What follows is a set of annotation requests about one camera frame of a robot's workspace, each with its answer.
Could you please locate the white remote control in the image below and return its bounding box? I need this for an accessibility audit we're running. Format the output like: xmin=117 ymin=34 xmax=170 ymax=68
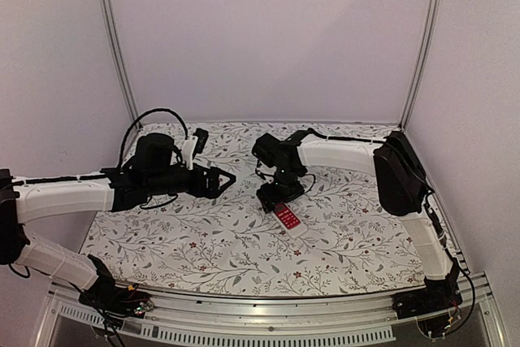
xmin=273 ymin=203 xmax=308 ymax=239

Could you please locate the aluminium front rail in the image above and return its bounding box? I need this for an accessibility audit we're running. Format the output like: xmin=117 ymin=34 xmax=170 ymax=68
xmin=35 ymin=273 xmax=508 ymax=346

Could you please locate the right aluminium frame post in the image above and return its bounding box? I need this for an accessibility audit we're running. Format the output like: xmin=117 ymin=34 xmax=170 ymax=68
xmin=399 ymin=0 xmax=441 ymax=130

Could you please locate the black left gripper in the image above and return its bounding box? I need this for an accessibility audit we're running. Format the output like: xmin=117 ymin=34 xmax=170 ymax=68
xmin=146 ymin=163 xmax=236 ymax=199

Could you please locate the left aluminium frame post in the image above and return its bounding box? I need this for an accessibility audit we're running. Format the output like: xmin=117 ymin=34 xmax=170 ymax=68
xmin=99 ymin=0 xmax=139 ymax=120

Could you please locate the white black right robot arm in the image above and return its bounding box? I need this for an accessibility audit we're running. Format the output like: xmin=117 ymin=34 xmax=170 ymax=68
xmin=252 ymin=128 xmax=461 ymax=311

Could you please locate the floral patterned table mat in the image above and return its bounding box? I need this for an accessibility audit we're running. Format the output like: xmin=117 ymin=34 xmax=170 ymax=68
xmin=80 ymin=120 xmax=462 ymax=297

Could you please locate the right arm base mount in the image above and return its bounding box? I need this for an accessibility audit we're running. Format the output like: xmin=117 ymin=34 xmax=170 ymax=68
xmin=392 ymin=284 xmax=462 ymax=319

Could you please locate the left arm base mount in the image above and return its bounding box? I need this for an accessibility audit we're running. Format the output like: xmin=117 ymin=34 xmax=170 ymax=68
xmin=79 ymin=279 xmax=154 ymax=318

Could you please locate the aluminium frame post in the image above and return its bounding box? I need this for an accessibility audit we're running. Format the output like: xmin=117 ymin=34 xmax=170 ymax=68
xmin=99 ymin=0 xmax=139 ymax=120
xmin=399 ymin=0 xmax=441 ymax=130

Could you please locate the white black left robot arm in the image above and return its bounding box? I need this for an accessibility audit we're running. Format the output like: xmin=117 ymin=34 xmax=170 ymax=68
xmin=1 ymin=128 xmax=236 ymax=310

